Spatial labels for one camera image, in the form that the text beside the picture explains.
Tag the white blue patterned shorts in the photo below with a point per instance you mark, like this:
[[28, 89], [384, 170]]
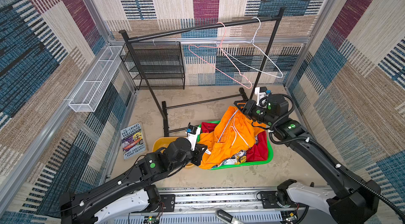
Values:
[[236, 159]]

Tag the black wire shoe shelf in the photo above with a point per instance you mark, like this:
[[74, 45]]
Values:
[[162, 63]]

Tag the green plastic basket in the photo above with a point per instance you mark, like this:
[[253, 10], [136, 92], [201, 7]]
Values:
[[250, 163]]

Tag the black clothes rack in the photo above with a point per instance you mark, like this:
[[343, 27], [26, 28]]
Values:
[[253, 61]]

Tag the pink wire hanger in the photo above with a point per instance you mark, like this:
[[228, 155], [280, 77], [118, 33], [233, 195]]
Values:
[[227, 61]]

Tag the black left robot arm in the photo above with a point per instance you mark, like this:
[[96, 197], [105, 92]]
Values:
[[132, 191]]

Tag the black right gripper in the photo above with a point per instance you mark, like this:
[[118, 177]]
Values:
[[246, 108]]

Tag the orange shorts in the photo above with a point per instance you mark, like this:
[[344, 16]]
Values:
[[222, 151]]

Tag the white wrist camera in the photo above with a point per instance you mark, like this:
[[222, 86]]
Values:
[[193, 133], [262, 93]]

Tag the blue wire hanger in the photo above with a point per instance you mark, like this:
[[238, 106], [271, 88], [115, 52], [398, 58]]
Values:
[[234, 128]]

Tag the colourful book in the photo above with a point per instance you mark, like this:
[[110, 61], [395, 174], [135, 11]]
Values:
[[132, 141]]

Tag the yellow plastic tray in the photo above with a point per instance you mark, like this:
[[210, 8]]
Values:
[[164, 144]]

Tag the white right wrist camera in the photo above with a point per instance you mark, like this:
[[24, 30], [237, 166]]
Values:
[[262, 93]]

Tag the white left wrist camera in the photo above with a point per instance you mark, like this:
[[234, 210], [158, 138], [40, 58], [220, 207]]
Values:
[[193, 133]]

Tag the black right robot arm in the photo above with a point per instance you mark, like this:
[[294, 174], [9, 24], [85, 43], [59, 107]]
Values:
[[354, 201]]

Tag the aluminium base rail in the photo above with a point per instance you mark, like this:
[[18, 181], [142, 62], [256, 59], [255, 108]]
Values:
[[249, 205]]

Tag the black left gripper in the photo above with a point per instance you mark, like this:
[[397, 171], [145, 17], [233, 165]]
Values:
[[197, 152]]

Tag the white wire mesh basket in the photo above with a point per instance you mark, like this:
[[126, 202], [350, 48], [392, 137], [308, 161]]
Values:
[[88, 97]]

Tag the red shorts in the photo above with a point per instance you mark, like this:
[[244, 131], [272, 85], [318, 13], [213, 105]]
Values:
[[258, 152]]

